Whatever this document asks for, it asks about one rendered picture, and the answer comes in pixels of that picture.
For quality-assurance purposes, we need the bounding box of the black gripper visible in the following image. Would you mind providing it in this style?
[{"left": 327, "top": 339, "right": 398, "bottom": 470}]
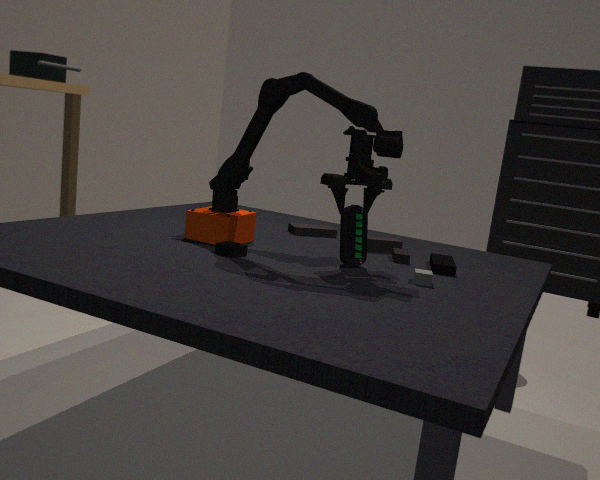
[{"left": 320, "top": 153, "right": 393, "bottom": 215}]

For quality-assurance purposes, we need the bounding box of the dark grey switch panel with green rocker switches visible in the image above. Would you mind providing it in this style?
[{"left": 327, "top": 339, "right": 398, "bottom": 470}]
[{"left": 340, "top": 205, "right": 368, "bottom": 267}]

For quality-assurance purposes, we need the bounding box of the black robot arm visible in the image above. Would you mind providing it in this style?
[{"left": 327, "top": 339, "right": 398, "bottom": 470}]
[{"left": 209, "top": 72, "right": 403, "bottom": 213}]

